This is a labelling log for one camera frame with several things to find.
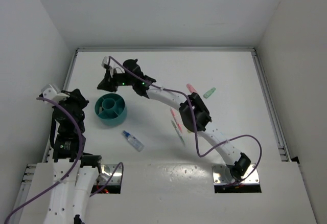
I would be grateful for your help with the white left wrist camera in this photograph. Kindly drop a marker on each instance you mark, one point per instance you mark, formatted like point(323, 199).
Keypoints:
point(52, 92)

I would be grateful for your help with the pink correction tape dispenser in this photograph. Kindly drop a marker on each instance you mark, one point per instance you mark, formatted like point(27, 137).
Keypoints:
point(190, 88)

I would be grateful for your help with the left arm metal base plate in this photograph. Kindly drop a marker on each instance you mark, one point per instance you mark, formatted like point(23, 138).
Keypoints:
point(112, 172)

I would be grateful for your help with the teal round divided organizer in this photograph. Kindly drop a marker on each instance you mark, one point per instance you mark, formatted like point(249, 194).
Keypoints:
point(114, 109)

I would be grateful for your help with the clear blue spray bottle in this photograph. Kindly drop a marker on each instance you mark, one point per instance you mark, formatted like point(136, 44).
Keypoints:
point(133, 141)

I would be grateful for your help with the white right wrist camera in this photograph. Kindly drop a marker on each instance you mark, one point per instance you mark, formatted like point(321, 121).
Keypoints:
point(106, 64)

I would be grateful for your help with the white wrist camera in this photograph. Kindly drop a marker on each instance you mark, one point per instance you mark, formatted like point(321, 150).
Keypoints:
point(106, 64)
point(52, 92)

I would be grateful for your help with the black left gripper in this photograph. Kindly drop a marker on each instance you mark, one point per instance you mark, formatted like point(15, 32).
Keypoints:
point(75, 95)

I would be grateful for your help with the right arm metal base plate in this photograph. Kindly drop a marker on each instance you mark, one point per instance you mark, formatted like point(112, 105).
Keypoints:
point(223, 175)

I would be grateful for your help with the green pen in wrapper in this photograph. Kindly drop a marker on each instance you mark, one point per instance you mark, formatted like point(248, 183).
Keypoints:
point(178, 132)

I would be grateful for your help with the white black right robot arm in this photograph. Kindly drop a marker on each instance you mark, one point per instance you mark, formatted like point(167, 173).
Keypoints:
point(194, 114)

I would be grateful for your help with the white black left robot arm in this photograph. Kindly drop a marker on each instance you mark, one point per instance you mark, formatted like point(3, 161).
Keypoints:
point(74, 172)

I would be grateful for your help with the red pen in wrapper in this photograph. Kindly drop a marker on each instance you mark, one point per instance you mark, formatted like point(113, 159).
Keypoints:
point(175, 120)

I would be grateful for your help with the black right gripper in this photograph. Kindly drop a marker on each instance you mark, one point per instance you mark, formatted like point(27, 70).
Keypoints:
point(109, 83)

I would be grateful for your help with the green correction tape dispenser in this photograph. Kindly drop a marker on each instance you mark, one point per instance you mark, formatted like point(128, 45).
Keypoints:
point(207, 94)

